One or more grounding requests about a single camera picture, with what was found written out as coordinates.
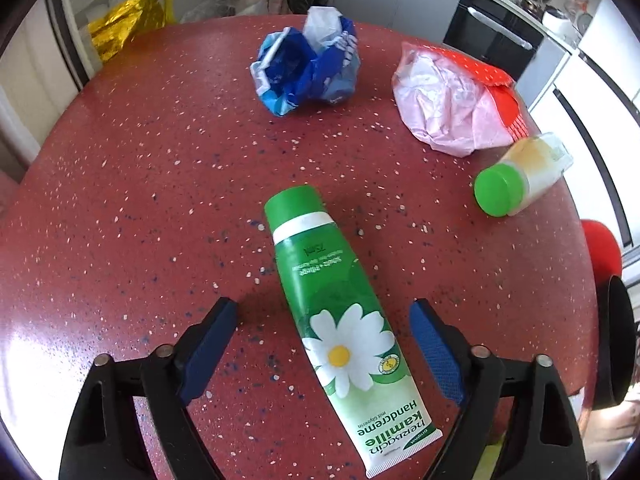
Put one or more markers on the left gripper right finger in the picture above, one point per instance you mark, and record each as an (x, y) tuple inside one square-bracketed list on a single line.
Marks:
[(471, 377)]

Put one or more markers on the blue crumpled wrapper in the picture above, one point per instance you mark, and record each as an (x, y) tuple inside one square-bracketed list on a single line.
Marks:
[(320, 62)]

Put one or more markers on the black trash bin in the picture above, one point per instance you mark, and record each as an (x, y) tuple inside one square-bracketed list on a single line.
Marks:
[(617, 344)]

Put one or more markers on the black built-in oven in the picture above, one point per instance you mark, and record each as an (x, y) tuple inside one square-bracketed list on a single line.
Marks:
[(491, 33)]

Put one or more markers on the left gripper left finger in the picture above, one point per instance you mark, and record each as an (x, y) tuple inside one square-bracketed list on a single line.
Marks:
[(176, 374)]

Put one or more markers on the green hand cream tube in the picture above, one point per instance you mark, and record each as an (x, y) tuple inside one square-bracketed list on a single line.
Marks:
[(345, 333)]

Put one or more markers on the white bottle green cap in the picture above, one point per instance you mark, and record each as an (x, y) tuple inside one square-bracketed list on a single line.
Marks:
[(529, 168)]

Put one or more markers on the gold foil bag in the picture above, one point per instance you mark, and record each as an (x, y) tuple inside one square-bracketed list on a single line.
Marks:
[(125, 22)]

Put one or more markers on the white refrigerator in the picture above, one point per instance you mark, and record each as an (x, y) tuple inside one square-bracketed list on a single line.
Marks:
[(592, 105)]

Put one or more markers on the red white crumpled wrapper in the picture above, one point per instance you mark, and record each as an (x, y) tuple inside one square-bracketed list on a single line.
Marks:
[(454, 103)]

